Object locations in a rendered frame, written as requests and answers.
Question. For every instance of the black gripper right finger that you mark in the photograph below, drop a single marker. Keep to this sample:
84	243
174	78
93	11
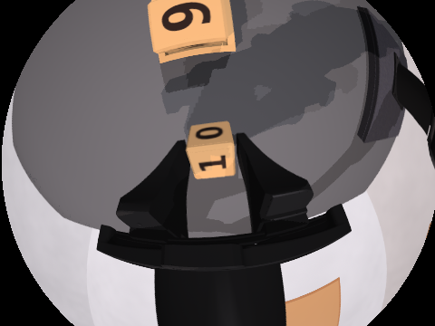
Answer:
277	198

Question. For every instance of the tan rectangular tray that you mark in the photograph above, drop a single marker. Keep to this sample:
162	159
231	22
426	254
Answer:
227	46

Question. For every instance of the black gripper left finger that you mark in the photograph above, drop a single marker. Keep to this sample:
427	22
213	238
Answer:
157	207

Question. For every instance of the tan cube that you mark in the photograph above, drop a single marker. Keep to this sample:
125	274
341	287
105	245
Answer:
211	150
181	24

